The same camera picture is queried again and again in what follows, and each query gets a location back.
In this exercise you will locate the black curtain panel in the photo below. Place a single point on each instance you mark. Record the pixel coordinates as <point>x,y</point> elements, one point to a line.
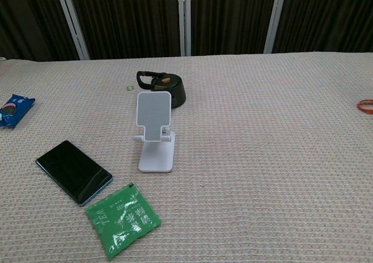
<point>326,18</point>
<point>29,18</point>
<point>125,18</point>
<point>230,18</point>

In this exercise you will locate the beige woven tablecloth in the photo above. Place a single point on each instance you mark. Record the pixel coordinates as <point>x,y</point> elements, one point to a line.
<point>262,158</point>

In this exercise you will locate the green sachet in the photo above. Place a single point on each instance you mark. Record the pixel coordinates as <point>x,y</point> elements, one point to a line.
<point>122,222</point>

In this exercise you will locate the white screen frame post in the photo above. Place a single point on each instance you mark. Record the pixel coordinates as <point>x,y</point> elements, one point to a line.
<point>274,18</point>
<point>184,18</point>
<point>73,24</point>

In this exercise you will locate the blue cookie packet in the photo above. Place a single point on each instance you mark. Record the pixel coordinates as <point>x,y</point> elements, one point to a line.
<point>14,111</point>

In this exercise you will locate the black smartphone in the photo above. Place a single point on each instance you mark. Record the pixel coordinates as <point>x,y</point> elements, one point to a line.
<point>73,169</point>

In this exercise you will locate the white phone stand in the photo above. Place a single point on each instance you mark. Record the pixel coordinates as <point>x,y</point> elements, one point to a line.
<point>153,114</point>

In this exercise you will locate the black bottle cap with loop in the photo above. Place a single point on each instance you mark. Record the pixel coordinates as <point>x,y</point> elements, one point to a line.
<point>177,91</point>

